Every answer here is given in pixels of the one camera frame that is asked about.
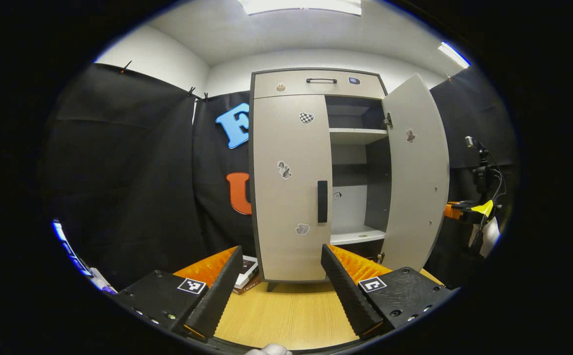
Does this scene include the grey cabinet drawer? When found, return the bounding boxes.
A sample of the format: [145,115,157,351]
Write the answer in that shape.
[253,70,387,99]

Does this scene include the grey double-door shoe cabinet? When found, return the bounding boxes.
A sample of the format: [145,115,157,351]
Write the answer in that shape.
[249,68,394,291]

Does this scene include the black backdrop cloth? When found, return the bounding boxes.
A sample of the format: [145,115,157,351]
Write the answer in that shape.
[42,63,519,291]

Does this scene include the blue white banner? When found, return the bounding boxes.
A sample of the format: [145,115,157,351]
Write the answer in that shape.
[51,219,118,295]

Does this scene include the brown book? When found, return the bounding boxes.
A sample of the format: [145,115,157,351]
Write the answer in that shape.
[232,276,262,295]

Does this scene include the camera on black stand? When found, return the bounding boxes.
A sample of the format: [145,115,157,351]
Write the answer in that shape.
[466,136,506,200]

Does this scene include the black door handle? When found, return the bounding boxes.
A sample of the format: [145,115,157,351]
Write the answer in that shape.
[317,180,328,223]

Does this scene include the white-edged dark book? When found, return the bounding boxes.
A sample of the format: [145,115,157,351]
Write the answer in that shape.
[234,255,259,289]

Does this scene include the shoe cabinet door checkered sticker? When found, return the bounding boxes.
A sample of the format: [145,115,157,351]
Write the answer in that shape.
[251,94,334,283]

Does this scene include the ceiling light panel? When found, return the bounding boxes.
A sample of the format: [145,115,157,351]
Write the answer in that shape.
[438,42,470,69]
[240,0,362,16]

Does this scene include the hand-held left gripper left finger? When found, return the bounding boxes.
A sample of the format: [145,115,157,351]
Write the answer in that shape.
[115,246,244,341]

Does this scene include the shoe cabinet door diamond stickers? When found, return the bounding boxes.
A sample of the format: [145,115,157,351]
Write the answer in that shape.
[379,74,450,273]

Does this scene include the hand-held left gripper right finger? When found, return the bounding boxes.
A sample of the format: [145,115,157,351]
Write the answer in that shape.
[320,244,460,341]

